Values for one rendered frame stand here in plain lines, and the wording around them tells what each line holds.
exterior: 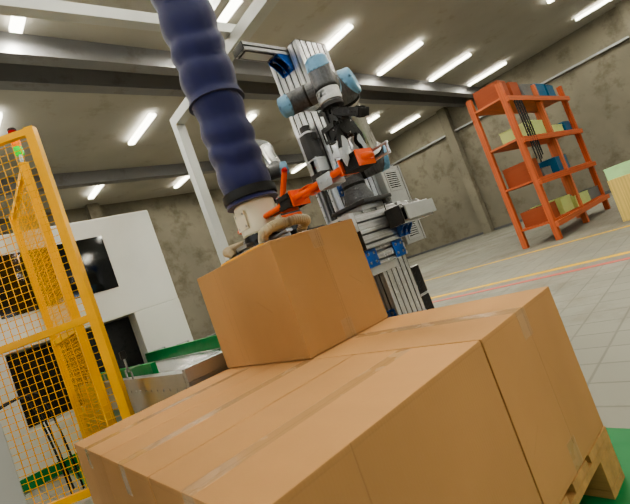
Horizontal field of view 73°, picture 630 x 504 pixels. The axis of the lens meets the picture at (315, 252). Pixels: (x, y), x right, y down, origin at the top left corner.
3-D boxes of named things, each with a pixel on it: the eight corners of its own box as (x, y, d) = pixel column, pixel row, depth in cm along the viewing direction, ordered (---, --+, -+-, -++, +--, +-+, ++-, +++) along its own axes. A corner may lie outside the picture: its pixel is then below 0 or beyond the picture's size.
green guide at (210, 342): (147, 362, 390) (144, 353, 390) (158, 358, 397) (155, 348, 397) (225, 346, 269) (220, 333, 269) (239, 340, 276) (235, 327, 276)
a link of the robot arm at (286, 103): (297, 92, 188) (270, 92, 143) (320, 80, 185) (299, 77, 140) (308, 117, 191) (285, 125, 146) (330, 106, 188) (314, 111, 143)
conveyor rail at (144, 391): (86, 407, 352) (78, 386, 353) (93, 404, 355) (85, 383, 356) (196, 417, 177) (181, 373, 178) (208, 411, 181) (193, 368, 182)
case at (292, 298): (227, 368, 181) (196, 279, 183) (298, 334, 207) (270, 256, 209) (311, 359, 136) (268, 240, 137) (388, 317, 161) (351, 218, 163)
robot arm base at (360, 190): (358, 206, 221) (352, 188, 222) (380, 195, 210) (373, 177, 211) (340, 210, 211) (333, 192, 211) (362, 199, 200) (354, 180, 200)
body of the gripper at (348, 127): (343, 145, 139) (330, 111, 139) (361, 133, 132) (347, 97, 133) (326, 147, 134) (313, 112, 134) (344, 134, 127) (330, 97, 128)
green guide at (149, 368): (84, 388, 355) (81, 378, 355) (98, 383, 362) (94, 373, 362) (142, 383, 234) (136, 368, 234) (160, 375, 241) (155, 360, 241)
